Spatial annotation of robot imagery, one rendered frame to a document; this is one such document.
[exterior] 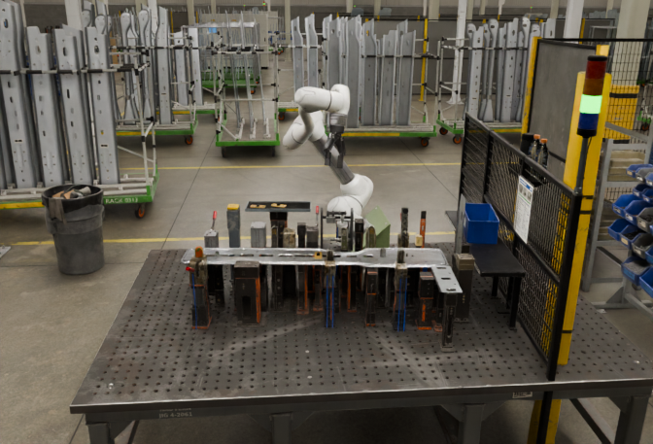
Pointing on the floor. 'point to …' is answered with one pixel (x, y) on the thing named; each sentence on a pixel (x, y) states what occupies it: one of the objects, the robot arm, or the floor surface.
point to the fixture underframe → (290, 419)
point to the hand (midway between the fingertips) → (333, 164)
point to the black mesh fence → (528, 240)
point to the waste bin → (76, 225)
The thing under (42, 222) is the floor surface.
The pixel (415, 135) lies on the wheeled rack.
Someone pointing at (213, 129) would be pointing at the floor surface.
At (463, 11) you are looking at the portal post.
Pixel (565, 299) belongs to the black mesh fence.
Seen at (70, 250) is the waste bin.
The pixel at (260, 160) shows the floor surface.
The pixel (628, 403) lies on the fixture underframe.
